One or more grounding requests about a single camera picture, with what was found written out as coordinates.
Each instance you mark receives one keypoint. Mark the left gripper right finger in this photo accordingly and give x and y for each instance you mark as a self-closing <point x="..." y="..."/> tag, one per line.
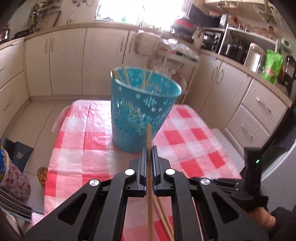
<point x="201" y="210"/>

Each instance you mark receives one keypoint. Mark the floral fabric bag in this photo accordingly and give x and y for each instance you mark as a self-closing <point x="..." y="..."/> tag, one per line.
<point x="12" y="179"/>

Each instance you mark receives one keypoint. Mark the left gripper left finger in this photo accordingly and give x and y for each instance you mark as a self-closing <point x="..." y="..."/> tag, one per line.
<point x="97" y="210"/>

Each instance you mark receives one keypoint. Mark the white thermos jug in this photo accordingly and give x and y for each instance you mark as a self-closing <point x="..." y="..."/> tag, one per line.
<point x="255" y="59"/>

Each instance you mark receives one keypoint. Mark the white rolling cart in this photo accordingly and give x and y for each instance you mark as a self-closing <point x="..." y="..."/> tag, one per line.
<point x="178" y="62"/>

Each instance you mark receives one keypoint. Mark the green snack bag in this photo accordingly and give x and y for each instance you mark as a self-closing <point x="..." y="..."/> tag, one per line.
<point x="272" y="66"/>

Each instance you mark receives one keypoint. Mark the black microwave oven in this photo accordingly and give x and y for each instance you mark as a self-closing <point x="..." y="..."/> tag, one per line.
<point x="212" y="27"/>

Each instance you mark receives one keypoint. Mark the blue perforated plastic bucket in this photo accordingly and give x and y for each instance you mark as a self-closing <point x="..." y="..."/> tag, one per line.
<point x="133" y="108"/>

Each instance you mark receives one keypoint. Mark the cream kitchen cabinets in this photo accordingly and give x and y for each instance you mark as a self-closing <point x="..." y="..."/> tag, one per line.
<point x="78" y="61"/>

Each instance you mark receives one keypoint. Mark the chopstick in bucket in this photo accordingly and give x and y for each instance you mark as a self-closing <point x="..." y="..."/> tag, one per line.
<point x="116" y="75"/>
<point x="125" y="74"/>
<point x="144" y="77"/>

